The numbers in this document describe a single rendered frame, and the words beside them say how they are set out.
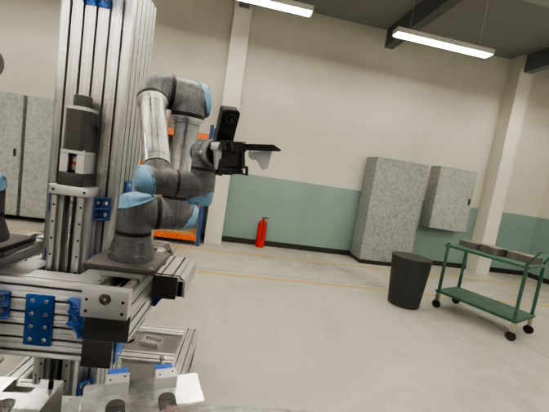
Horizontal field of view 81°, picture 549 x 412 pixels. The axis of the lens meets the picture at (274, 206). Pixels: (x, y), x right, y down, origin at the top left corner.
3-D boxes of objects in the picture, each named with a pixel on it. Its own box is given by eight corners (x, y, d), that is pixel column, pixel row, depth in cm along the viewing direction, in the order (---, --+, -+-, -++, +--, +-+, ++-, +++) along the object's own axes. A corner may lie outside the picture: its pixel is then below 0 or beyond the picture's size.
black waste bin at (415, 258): (377, 294, 433) (386, 249, 427) (409, 297, 441) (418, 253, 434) (395, 310, 386) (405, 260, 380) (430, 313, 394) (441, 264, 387)
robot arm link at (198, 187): (171, 200, 95) (176, 163, 94) (207, 203, 101) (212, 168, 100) (177, 204, 89) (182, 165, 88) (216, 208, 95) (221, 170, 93)
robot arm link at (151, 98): (136, 56, 104) (140, 176, 80) (171, 66, 110) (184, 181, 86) (130, 85, 112) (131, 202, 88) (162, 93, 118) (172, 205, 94)
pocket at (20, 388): (15, 392, 70) (16, 377, 70) (42, 394, 71) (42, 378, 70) (0, 408, 66) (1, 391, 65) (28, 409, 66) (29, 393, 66)
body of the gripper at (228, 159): (250, 176, 79) (231, 172, 89) (251, 140, 77) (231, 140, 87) (220, 176, 75) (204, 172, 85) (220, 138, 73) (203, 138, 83)
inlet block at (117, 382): (107, 370, 85) (109, 351, 84) (127, 369, 87) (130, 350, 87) (103, 406, 73) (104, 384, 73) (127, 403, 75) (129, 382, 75)
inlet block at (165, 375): (150, 366, 89) (153, 347, 89) (169, 364, 91) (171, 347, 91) (153, 399, 78) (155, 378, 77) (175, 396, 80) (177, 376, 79)
